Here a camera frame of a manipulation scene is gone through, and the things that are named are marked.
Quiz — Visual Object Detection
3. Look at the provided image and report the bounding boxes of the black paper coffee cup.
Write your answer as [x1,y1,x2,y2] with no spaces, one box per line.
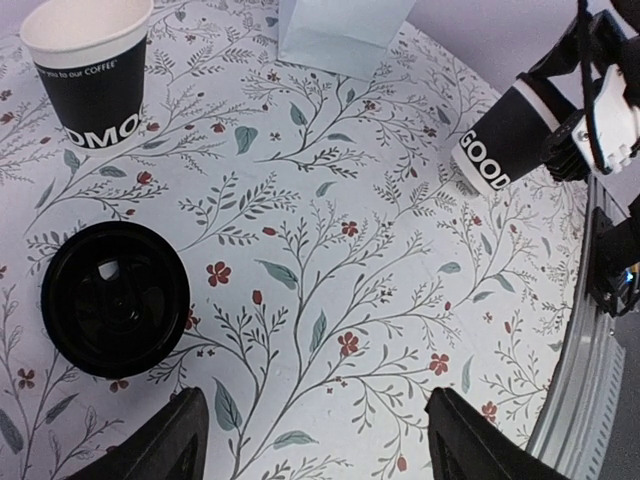
[451,73,576,196]

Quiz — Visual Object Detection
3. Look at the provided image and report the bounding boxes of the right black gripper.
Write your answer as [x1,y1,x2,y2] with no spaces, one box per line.
[541,109,591,181]

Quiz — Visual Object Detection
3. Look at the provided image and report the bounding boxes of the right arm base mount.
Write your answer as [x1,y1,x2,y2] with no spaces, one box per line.
[586,198,639,317]

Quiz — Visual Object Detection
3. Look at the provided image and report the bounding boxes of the floral patterned table mat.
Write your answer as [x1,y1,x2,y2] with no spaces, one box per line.
[1,1,587,479]

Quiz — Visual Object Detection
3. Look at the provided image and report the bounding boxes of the spare black plastic lids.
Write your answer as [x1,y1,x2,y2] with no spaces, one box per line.
[41,221,190,379]

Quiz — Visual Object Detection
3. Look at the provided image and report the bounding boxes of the light blue paper bag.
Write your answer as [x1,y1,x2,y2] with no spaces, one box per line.
[278,0,415,80]

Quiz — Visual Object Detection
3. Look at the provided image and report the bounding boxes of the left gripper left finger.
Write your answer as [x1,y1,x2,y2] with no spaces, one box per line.
[70,388,208,480]

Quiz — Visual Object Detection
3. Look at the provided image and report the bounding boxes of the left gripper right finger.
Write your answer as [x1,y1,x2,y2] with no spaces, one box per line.
[425,388,564,480]

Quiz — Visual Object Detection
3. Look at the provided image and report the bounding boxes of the aluminium front rail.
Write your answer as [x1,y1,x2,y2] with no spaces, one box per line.
[526,177,628,479]

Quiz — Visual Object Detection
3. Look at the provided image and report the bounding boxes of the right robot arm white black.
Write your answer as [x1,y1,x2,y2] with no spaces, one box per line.
[527,1,639,202]

